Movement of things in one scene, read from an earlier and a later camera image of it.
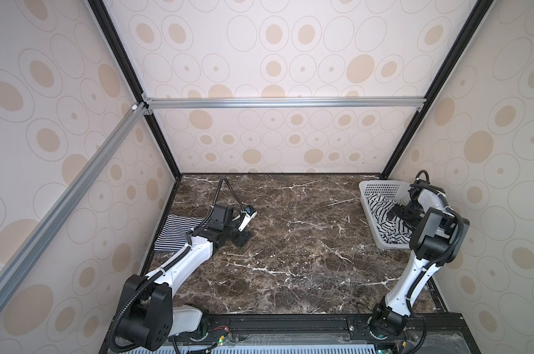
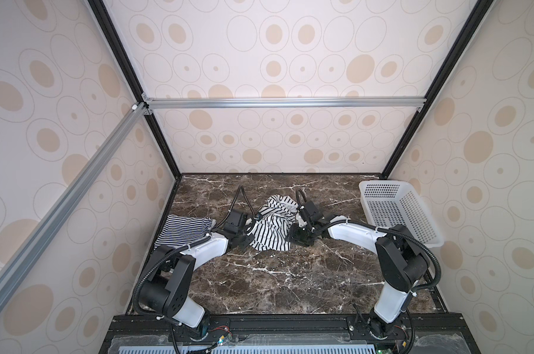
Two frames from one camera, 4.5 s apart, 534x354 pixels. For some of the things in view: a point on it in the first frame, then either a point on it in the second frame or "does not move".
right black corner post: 473,21 does not move
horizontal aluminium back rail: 285,102 does not move
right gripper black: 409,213 to 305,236
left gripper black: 244,237 does not move
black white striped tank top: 391,229 to 271,229
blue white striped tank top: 174,234 does not move
